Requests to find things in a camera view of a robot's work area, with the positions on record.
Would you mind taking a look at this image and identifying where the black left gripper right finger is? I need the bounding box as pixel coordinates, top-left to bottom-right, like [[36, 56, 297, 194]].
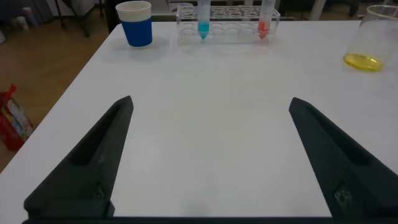
[[289, 96, 398, 218]]

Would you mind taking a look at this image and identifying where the long white standing desk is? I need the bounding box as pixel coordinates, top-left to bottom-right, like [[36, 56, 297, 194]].
[[309, 0, 327, 21]]

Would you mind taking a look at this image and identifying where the red pigment test tube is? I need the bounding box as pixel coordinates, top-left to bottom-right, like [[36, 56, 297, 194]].
[[257, 0, 277, 40]]

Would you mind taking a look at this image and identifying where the clear glass beaker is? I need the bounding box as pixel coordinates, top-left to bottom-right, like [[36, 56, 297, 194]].
[[343, 4, 398, 73]]

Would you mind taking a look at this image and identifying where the blue white paper cup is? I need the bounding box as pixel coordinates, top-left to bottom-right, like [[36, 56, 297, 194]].
[[115, 0, 153, 48]]

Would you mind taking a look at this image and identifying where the blue pigment test tube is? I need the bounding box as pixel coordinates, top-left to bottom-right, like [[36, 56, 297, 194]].
[[197, 0, 211, 40]]

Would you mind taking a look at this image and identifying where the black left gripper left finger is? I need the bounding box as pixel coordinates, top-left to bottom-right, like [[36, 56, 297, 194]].
[[24, 95, 134, 218]]

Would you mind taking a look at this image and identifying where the small white cup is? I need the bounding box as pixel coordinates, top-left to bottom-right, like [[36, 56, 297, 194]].
[[15, 15, 29, 30]]

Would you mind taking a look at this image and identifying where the clear acrylic test tube rack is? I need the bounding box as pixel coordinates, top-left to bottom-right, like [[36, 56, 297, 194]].
[[175, 4, 281, 47]]

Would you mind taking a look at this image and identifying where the red printed shopping bag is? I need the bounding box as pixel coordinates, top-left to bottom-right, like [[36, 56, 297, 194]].
[[0, 83, 34, 152]]

